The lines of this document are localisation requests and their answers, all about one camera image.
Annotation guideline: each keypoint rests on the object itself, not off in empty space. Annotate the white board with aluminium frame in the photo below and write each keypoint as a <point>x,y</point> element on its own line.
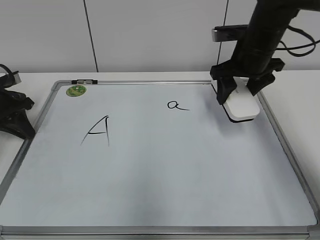
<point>153,160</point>

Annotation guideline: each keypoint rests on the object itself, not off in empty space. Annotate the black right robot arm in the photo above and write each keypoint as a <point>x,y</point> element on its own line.
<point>256,43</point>

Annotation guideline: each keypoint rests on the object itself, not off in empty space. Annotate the white whiteboard eraser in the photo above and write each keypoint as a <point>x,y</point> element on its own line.
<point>241,105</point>

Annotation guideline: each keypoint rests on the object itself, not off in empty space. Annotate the green round magnet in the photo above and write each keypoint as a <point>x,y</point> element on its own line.
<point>76,91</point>

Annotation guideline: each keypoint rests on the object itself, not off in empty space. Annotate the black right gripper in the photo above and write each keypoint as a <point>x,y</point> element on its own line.
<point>225,72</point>

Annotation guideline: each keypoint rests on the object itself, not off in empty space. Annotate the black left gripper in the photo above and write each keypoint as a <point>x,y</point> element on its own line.
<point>13,117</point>

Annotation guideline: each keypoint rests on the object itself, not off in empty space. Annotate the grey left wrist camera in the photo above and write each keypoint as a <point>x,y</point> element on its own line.
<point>15,78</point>

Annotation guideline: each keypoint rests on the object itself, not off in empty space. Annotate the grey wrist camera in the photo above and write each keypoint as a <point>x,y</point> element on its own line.
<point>15,78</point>
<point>228,33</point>

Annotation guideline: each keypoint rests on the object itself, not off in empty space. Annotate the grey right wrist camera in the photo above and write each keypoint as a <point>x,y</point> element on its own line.
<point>228,33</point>

